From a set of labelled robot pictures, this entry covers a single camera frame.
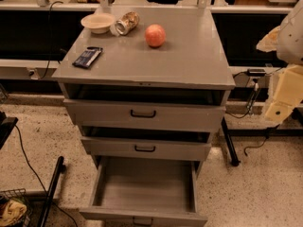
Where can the red apple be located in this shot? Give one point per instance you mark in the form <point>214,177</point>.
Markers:
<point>155,35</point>

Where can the black pole left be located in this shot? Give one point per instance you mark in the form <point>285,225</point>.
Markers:
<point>50,192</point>

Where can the cream bowl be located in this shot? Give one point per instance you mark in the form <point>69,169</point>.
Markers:
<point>98,23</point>

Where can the grey middle drawer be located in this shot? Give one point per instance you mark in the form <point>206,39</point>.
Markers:
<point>170,145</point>

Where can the black power adapter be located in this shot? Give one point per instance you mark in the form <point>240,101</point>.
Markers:
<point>252,72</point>

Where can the black drawer handle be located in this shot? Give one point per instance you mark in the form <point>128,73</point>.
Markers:
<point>142,222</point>
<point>144,149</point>
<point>133,113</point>

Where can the black table leg right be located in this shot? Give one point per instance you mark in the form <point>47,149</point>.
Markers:
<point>234,157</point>

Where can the black top drawer handle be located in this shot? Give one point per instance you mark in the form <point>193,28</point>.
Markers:
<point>133,113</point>

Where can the grey drawer cabinet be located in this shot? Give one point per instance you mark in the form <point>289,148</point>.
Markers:
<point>191,57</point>

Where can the grey drawer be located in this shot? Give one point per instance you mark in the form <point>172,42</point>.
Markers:
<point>127,188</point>
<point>176,109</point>
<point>170,145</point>

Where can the black middle drawer handle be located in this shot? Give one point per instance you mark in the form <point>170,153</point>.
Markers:
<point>144,149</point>

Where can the silver drink can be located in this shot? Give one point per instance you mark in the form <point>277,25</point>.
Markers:
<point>127,23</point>

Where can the grey bottom drawer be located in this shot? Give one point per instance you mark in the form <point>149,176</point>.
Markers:
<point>127,188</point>

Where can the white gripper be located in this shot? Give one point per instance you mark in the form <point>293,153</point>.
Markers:
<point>292,38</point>

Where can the dark blue snack bar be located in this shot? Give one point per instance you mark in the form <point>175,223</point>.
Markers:
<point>87,57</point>

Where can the wire basket with bags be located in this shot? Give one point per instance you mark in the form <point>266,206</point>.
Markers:
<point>14,208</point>

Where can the black bottom drawer handle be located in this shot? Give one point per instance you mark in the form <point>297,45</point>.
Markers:
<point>142,222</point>

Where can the grey top drawer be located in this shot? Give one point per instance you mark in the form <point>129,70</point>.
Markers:
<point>176,109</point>

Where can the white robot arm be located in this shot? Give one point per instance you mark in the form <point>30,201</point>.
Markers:
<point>287,40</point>

